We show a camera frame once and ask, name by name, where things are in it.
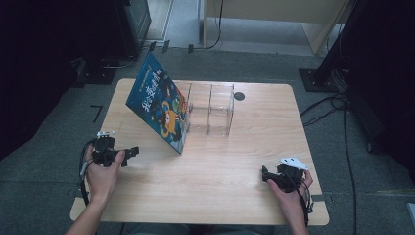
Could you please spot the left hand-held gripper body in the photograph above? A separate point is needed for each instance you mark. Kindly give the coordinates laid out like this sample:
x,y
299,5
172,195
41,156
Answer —
x,y
104,151

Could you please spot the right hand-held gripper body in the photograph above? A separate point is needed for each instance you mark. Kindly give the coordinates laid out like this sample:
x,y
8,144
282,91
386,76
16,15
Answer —
x,y
288,178

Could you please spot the blue children's picture book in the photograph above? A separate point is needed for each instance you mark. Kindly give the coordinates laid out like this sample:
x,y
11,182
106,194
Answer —
x,y
158,104

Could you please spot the clear acrylic book rack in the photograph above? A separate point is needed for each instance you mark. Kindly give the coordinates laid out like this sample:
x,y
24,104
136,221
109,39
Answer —
x,y
210,109

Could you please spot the person's right hand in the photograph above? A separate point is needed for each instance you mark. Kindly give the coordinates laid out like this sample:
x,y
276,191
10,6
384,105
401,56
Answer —
x,y
290,202

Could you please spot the person's left hand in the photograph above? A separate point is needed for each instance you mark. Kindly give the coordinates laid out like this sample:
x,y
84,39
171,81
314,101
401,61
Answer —
x,y
102,182

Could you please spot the black flat stand base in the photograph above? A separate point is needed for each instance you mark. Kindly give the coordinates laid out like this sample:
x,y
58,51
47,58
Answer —
x,y
98,75

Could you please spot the black round table grommet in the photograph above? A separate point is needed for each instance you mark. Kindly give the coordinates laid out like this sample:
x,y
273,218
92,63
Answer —
x,y
239,96

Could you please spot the black metal stand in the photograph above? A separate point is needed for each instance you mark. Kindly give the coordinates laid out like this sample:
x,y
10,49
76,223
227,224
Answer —
x,y
321,78

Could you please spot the white object at floor edge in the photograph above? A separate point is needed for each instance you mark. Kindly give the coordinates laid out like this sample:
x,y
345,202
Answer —
x,y
411,215

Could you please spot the black computer tower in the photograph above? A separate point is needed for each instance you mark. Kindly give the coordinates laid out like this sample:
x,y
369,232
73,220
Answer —
x,y
137,19

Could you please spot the light wooden cabinet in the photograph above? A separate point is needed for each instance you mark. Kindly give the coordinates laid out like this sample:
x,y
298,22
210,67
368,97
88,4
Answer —
x,y
277,9

